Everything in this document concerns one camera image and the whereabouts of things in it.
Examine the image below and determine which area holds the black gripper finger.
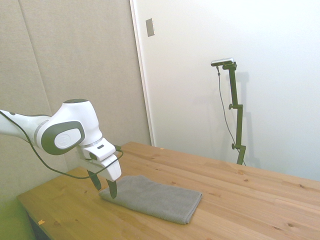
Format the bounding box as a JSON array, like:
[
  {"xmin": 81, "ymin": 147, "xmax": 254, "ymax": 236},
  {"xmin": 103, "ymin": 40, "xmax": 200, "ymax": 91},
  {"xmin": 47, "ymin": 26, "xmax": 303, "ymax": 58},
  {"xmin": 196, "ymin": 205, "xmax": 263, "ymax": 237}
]
[
  {"xmin": 86, "ymin": 169, "xmax": 102, "ymax": 191},
  {"xmin": 106, "ymin": 178, "xmax": 119, "ymax": 200}
]

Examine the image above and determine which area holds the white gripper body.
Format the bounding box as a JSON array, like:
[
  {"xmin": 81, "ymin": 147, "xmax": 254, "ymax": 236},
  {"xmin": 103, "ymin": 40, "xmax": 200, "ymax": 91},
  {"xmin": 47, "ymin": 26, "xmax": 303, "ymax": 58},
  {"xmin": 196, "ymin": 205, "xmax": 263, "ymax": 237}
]
[{"xmin": 75, "ymin": 147, "xmax": 123, "ymax": 183}]

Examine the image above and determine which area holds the grey towel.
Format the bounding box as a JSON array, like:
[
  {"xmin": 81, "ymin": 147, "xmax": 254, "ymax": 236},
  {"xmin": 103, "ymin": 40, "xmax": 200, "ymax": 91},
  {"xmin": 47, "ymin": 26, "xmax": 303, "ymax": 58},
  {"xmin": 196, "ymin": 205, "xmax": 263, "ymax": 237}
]
[{"xmin": 98, "ymin": 174, "xmax": 203, "ymax": 225}]

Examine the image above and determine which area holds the green fabric chair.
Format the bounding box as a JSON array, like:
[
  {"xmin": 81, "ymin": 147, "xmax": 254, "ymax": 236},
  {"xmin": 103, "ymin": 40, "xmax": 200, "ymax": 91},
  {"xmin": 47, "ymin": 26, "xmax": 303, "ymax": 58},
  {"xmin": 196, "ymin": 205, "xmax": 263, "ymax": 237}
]
[{"xmin": 0, "ymin": 198, "xmax": 35, "ymax": 240}]

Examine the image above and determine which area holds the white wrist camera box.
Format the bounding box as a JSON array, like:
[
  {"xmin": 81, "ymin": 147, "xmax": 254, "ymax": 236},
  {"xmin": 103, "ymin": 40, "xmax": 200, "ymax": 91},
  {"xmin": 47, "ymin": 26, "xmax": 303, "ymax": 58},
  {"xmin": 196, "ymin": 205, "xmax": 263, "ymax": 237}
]
[{"xmin": 83, "ymin": 138, "xmax": 118, "ymax": 168}]

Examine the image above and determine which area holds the white vertical wall trim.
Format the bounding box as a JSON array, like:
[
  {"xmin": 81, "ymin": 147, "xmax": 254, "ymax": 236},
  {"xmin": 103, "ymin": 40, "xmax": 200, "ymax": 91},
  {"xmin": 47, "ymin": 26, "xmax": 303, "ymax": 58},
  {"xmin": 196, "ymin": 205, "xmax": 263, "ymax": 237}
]
[{"xmin": 129, "ymin": 0, "xmax": 156, "ymax": 147}]

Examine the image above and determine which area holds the black articulated camera stand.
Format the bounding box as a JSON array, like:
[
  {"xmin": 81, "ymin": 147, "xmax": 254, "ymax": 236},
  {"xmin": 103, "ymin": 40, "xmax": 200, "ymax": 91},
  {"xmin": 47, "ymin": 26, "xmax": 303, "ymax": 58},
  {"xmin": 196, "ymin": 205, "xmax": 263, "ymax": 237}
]
[{"xmin": 221, "ymin": 62, "xmax": 247, "ymax": 166}]

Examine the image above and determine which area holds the grey wall switch plate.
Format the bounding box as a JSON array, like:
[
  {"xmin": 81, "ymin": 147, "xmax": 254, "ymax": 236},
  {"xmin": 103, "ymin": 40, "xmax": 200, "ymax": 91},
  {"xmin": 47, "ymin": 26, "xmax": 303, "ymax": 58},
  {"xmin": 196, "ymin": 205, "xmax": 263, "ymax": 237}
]
[{"xmin": 145, "ymin": 17, "xmax": 156, "ymax": 38}]

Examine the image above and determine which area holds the silver stereo camera bar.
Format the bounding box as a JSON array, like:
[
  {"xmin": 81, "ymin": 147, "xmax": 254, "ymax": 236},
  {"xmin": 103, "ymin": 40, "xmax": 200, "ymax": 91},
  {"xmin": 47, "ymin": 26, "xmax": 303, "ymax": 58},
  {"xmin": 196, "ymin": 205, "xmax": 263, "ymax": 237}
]
[{"xmin": 210, "ymin": 57, "xmax": 236, "ymax": 68}]

